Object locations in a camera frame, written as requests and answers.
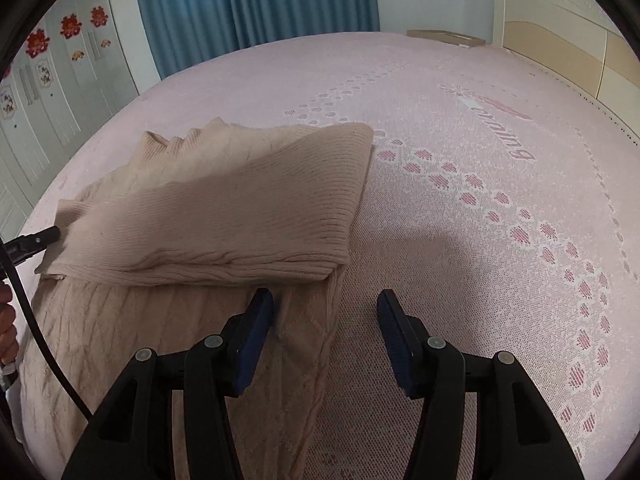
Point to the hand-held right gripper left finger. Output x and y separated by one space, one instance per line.
255 330

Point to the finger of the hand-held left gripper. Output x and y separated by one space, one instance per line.
35 242

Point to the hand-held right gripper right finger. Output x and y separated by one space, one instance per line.
395 335

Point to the beige knit sweater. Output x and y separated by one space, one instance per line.
225 210

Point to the person's left hand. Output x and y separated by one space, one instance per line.
6 320

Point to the white wardrobe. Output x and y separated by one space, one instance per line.
60 85

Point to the pink patterned bed sheet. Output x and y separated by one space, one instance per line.
475 160

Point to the red flower sticker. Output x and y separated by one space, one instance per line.
70 26
37 43
98 16

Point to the brown cardboard box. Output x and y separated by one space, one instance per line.
445 37

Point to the blue curtain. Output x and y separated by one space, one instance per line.
250 5

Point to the cream wooden headboard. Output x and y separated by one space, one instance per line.
570 45

